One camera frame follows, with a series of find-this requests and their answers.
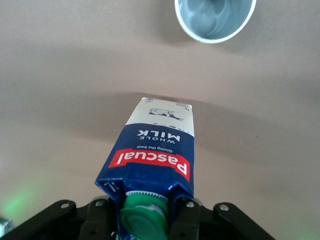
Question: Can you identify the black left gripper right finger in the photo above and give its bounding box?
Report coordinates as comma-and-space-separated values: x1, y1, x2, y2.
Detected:
171, 197, 276, 240

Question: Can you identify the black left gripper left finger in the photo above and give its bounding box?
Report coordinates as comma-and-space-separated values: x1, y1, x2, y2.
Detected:
0, 196, 119, 240

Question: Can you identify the blue white milk carton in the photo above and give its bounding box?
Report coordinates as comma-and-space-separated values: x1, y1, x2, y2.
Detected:
94, 96, 196, 240

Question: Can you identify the brown table cover sheet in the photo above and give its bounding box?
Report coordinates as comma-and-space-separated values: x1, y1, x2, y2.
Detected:
0, 0, 320, 240

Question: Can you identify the white mug with grey inside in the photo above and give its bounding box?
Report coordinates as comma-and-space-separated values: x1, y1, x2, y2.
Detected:
173, 0, 258, 45

